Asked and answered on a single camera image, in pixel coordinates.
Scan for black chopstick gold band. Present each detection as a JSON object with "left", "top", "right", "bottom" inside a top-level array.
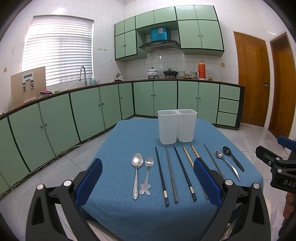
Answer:
[
  {"left": 155, "top": 147, "right": 169, "bottom": 206},
  {"left": 174, "top": 146, "right": 197, "bottom": 201}
]

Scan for black plastic spoon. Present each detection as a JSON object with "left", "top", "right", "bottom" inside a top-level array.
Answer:
[{"left": 223, "top": 146, "right": 244, "bottom": 172}]

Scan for slim silver spoon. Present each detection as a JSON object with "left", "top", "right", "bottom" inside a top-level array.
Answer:
[{"left": 215, "top": 151, "right": 240, "bottom": 181}]

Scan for grey metal chopstick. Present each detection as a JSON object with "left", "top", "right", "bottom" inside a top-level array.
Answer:
[{"left": 165, "top": 147, "right": 179, "bottom": 203}]

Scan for small silver flower-handle spoon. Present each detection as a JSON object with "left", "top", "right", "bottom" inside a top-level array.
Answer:
[{"left": 139, "top": 157, "right": 154, "bottom": 195}]

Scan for large silver spoon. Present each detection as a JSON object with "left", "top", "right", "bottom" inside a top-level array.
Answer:
[{"left": 131, "top": 153, "right": 144, "bottom": 200}]

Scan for green lower kitchen cabinets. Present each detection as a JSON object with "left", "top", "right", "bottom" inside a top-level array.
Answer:
[{"left": 1, "top": 79, "right": 245, "bottom": 193}]

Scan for chrome kitchen faucet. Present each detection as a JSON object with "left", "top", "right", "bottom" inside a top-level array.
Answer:
[{"left": 78, "top": 66, "right": 88, "bottom": 87}]

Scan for person's right hand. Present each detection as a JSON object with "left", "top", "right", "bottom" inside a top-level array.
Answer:
[{"left": 283, "top": 193, "right": 296, "bottom": 218}]

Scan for wooden door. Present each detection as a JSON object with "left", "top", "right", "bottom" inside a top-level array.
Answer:
[
  {"left": 234, "top": 32, "right": 270, "bottom": 126},
  {"left": 268, "top": 33, "right": 295, "bottom": 138}
]

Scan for blue tablecloth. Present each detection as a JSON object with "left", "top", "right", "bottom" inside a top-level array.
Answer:
[{"left": 84, "top": 118, "right": 263, "bottom": 240}]

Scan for white double utensil holder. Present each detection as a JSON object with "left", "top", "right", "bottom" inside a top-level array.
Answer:
[{"left": 158, "top": 109, "right": 197, "bottom": 145}]

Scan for pink cloth on counter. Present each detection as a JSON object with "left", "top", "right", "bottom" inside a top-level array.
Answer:
[{"left": 40, "top": 91, "right": 53, "bottom": 96}]

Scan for patterned ceramic jar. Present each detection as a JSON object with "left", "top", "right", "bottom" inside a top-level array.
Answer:
[
  {"left": 190, "top": 71, "right": 197, "bottom": 79},
  {"left": 179, "top": 70, "right": 185, "bottom": 78}
]

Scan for orange thermos flask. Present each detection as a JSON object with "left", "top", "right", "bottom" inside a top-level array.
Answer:
[{"left": 197, "top": 60, "right": 206, "bottom": 80}]

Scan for cardboard box with label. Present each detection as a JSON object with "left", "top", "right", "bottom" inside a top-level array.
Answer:
[{"left": 11, "top": 67, "right": 47, "bottom": 108}]

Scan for black wok with lid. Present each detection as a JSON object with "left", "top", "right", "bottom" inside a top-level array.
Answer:
[{"left": 163, "top": 68, "right": 178, "bottom": 78}]

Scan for small kettle on counter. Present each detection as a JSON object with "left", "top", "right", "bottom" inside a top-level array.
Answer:
[{"left": 114, "top": 72, "right": 122, "bottom": 82}]

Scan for black range hood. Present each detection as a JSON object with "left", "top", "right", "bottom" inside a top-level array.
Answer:
[{"left": 139, "top": 40, "right": 181, "bottom": 53}]

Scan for white window blinds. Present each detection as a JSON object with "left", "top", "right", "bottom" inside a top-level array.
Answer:
[{"left": 21, "top": 15, "right": 94, "bottom": 86}]

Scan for blue box above hood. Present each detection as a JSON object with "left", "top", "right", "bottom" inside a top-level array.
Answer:
[{"left": 151, "top": 27, "right": 169, "bottom": 42}]

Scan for green upper wall cabinets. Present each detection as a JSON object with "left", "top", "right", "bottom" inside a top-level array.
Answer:
[{"left": 114, "top": 5, "right": 224, "bottom": 61}]

